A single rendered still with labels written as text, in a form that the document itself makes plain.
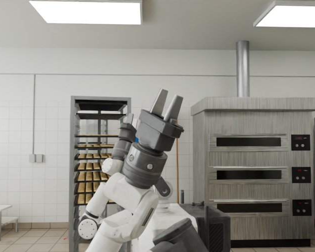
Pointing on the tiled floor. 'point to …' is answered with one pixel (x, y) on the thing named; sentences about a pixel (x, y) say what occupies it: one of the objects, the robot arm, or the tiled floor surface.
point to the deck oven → (257, 167)
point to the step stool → (1, 218)
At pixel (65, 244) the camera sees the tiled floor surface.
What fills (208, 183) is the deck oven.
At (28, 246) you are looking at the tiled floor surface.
